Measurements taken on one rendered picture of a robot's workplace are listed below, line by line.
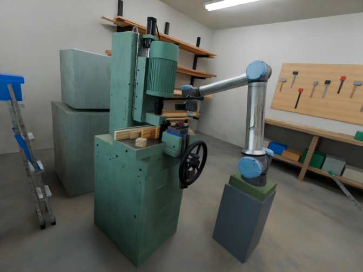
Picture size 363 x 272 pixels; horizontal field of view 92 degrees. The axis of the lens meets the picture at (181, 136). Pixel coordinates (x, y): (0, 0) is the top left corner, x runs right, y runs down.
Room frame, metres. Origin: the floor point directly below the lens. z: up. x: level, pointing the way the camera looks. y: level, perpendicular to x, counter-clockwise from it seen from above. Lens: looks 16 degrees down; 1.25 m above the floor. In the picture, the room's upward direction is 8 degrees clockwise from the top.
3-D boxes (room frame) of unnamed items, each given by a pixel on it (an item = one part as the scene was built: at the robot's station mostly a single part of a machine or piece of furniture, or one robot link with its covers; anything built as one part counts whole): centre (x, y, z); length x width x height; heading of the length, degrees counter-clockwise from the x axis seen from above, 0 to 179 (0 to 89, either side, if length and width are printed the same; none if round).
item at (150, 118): (1.19, 0.19, 0.99); 0.14 x 0.07 x 0.09; 56
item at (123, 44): (1.34, 0.42, 1.16); 0.22 x 0.22 x 0.72; 56
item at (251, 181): (1.26, -0.61, 0.67); 0.19 x 0.19 x 0.10
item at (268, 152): (1.25, -0.61, 0.81); 0.17 x 0.15 x 0.18; 142
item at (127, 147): (1.11, 0.10, 0.87); 0.61 x 0.30 x 0.06; 146
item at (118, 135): (1.18, 0.20, 0.92); 0.60 x 0.02 x 0.05; 146
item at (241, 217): (1.26, -0.61, 0.27); 0.30 x 0.30 x 0.55; 47
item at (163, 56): (1.18, 0.18, 1.32); 0.18 x 0.18 x 0.31
